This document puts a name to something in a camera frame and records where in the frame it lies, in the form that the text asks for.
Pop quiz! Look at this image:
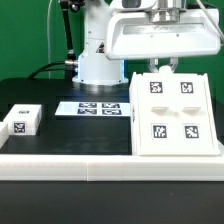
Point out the white cabinet body box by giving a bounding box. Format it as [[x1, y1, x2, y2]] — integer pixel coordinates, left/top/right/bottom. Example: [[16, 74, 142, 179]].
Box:
[[129, 66, 221, 156]]

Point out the black cable bundle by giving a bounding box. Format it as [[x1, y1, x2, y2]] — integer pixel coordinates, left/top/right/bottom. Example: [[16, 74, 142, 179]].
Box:
[[27, 61, 75, 80]]

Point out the white cabinet door panel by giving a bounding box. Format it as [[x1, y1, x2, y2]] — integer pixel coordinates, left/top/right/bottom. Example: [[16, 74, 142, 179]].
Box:
[[138, 76, 174, 150], [175, 74, 217, 154]]

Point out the white tag base sheet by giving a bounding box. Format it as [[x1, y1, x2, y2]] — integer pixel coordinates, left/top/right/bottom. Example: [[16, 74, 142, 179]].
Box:
[[55, 101, 130, 117]]

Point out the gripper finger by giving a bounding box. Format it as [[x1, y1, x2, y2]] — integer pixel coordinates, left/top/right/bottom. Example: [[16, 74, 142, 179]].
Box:
[[148, 58, 159, 73], [169, 57, 179, 72]]

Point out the white U-shaped fence frame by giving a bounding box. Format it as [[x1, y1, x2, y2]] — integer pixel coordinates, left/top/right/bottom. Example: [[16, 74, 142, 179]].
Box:
[[0, 119, 224, 181]]

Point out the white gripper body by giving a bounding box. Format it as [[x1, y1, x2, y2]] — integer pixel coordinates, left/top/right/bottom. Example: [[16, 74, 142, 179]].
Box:
[[105, 9, 221, 60]]

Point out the white cabinet top block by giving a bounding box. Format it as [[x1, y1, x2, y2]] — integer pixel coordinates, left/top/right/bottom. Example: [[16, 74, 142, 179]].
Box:
[[4, 104, 42, 135]]

